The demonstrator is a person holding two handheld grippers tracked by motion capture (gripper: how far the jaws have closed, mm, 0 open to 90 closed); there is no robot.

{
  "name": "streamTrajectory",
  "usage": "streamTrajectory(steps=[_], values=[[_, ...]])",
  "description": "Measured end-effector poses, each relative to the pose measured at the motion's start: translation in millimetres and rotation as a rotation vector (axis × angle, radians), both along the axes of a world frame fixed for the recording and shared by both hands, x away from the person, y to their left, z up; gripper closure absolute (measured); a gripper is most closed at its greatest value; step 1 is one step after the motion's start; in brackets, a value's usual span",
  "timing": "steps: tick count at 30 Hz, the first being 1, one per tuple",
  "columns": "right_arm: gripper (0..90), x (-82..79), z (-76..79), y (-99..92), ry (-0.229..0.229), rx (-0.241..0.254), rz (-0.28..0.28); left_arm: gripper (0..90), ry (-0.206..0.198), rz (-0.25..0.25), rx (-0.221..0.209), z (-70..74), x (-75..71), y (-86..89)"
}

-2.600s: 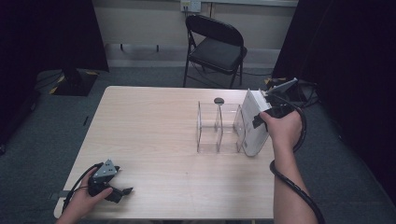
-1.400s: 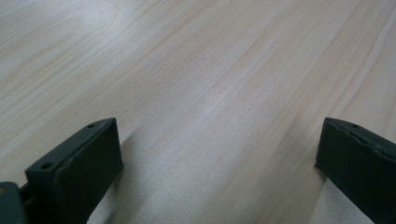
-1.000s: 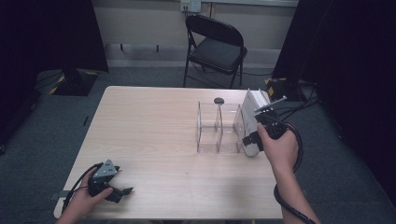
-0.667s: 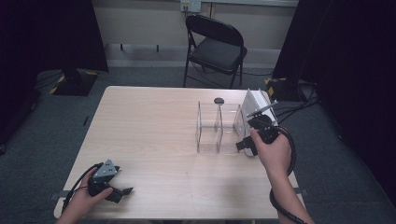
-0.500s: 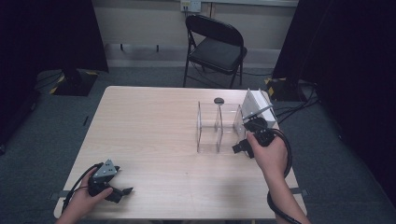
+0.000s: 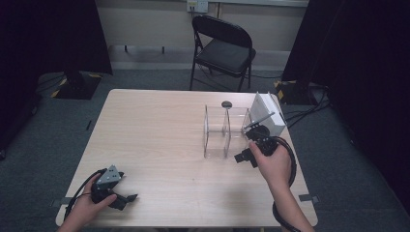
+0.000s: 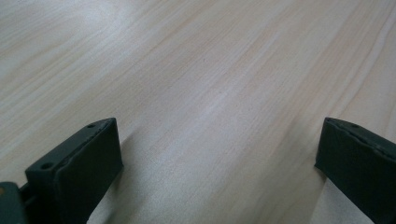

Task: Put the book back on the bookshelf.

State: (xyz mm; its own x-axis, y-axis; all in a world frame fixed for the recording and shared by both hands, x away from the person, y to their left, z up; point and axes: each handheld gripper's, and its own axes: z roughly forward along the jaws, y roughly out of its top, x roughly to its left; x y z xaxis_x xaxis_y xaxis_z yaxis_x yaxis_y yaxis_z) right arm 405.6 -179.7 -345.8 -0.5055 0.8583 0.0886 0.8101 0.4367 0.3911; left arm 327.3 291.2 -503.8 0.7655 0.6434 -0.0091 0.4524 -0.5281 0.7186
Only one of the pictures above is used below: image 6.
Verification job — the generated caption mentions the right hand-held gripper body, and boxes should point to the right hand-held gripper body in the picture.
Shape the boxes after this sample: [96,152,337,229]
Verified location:
[243,111,280,158]

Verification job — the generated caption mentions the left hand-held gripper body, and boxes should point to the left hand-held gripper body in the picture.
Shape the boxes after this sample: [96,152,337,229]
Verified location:
[90,164,128,212]

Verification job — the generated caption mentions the clear acrylic book rack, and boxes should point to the clear acrylic book rack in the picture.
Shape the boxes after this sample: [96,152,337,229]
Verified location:
[202,93,286,160]

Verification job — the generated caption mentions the white book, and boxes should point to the white book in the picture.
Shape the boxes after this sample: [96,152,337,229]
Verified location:
[249,92,287,137]

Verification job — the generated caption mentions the person's right hand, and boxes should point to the person's right hand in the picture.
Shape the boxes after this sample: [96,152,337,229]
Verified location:
[248,140,293,194]

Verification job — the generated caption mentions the person's left hand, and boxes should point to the person's left hand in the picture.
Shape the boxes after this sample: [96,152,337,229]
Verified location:
[57,173,118,232]

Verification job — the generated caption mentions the grey tape piece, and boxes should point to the grey tape piece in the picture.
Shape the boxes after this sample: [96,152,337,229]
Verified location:
[298,193,320,205]
[50,196,73,208]

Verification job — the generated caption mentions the black stand base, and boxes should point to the black stand base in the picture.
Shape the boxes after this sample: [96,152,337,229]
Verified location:
[274,79,325,106]
[50,70,103,101]

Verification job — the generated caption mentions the black folding chair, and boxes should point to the black folding chair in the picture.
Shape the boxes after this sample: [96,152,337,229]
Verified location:
[189,14,257,93]

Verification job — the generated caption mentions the black curtain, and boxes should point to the black curtain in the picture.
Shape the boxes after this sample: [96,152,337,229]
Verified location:
[0,0,114,153]
[281,0,410,214]

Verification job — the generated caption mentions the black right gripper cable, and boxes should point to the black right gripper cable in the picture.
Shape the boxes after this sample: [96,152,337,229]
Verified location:
[271,135,303,232]

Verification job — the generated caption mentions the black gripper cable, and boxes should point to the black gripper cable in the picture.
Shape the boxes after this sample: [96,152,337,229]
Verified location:
[63,167,108,222]
[271,135,303,232]

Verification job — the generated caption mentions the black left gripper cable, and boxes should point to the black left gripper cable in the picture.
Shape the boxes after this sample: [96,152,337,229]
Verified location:
[63,167,108,222]

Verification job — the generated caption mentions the black floor cables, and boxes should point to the black floor cables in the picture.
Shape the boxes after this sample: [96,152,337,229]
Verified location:
[283,86,333,130]

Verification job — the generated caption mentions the white wall outlet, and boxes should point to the white wall outlet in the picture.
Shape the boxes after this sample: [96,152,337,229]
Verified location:
[186,0,209,15]

